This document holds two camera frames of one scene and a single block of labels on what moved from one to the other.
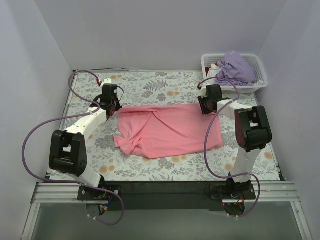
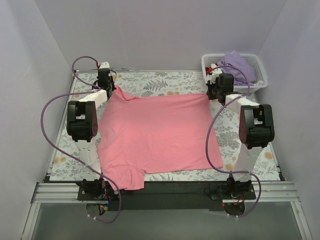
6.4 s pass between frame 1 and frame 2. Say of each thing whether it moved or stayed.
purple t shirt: stayed
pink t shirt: moved
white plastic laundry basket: stayed
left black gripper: moved
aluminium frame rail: stayed
